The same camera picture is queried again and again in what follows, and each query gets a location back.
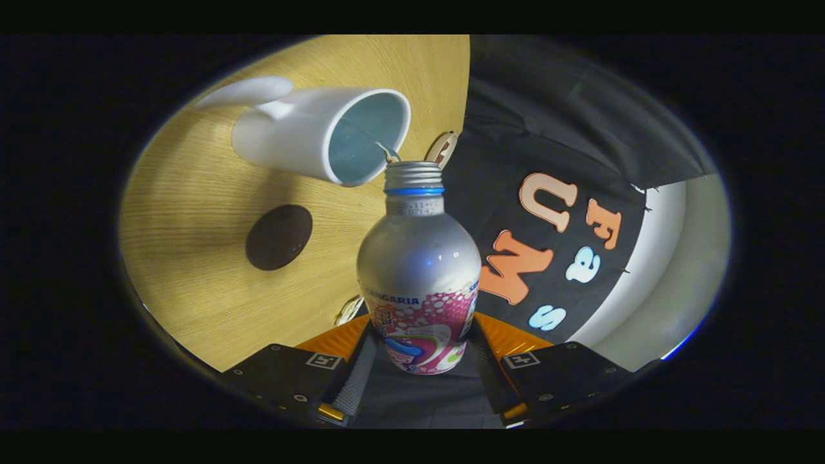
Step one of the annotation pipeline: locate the white round plate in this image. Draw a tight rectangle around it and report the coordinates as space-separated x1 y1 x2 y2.
424 131 459 169

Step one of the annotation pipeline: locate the black backdrop cloth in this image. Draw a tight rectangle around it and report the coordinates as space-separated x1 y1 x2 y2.
351 35 716 429

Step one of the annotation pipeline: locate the silver juice bottle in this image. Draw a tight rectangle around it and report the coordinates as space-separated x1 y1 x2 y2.
356 161 482 375

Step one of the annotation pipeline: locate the white compartment tray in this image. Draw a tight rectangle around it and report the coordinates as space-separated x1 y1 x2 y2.
334 295 365 326

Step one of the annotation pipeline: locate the white cup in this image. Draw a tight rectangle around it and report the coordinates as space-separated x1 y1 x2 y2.
193 76 413 188

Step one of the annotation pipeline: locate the wooden table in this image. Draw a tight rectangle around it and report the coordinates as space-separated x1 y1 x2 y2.
119 35 471 373

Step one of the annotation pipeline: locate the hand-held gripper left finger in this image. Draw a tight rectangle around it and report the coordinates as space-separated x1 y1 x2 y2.
222 314 376 427

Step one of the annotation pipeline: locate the dark round coaster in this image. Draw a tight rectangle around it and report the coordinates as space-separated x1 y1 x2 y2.
245 204 314 271

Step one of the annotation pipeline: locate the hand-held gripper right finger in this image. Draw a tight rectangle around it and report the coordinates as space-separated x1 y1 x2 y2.
469 311 636 426

